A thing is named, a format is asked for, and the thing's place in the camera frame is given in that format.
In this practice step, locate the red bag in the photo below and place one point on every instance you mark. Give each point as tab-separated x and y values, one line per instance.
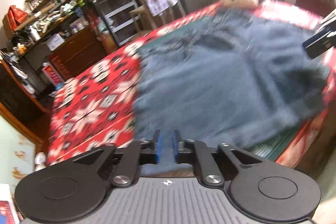
16	16

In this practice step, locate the blue denim jeans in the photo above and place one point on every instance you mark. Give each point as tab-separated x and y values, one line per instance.
269	34

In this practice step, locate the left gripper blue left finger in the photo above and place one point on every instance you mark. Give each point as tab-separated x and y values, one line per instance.
157	145

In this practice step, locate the wooden chair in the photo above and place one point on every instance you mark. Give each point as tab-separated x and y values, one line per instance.
143	12

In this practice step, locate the brown wooden drawer cabinet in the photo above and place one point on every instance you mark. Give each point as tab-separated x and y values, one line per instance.
78	53

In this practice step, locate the red white sign box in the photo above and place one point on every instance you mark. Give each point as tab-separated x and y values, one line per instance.
51	73

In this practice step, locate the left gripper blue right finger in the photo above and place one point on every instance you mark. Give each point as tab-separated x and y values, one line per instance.
177	144

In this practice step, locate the white cardboard box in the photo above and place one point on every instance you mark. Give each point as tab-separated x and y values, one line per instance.
54	41

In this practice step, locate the red patterned blanket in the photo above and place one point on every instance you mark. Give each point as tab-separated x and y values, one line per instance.
94	107

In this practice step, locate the white drawer unit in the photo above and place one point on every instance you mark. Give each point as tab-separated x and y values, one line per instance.
116	16

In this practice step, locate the dark cluttered shelf unit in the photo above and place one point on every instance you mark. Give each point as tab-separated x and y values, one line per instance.
42	21

